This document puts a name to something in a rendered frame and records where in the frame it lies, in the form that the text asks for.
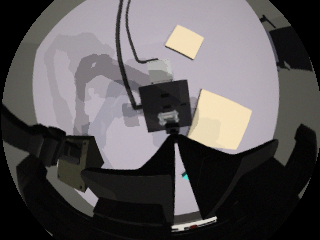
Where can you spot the turquoise rectangular block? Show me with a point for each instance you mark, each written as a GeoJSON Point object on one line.
{"type": "Point", "coordinates": [185, 175]}

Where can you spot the black cable with grey plug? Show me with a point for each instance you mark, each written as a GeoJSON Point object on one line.
{"type": "Point", "coordinates": [159, 70]}

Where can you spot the beige flat square block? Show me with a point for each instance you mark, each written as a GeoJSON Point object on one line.
{"type": "Point", "coordinates": [186, 42]}

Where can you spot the beige flat rectangular panel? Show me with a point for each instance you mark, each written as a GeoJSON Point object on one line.
{"type": "Point", "coordinates": [218, 122]}

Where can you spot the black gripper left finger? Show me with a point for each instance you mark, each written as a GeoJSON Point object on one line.
{"type": "Point", "coordinates": [153, 183]}

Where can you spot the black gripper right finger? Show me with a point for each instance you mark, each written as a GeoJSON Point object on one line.
{"type": "Point", "coordinates": [213, 174]}

